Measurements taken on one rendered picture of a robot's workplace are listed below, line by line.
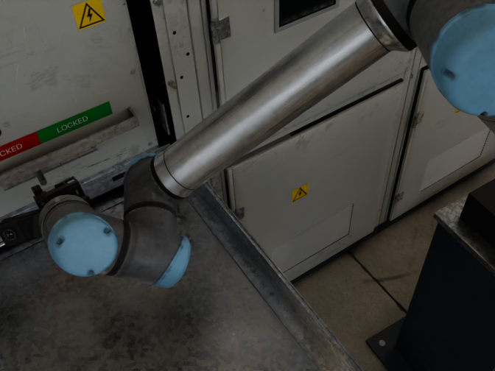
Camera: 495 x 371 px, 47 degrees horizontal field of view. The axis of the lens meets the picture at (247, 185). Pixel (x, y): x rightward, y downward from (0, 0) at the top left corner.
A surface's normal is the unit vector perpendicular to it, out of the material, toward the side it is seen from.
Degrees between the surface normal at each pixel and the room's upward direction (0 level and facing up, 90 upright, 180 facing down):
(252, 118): 67
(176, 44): 90
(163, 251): 41
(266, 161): 90
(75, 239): 57
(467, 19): 32
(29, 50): 90
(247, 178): 90
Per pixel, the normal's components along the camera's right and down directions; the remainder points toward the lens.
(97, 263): 0.37, 0.17
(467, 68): 0.04, 0.70
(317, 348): -0.04, -0.66
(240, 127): -0.25, 0.42
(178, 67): 0.55, 0.62
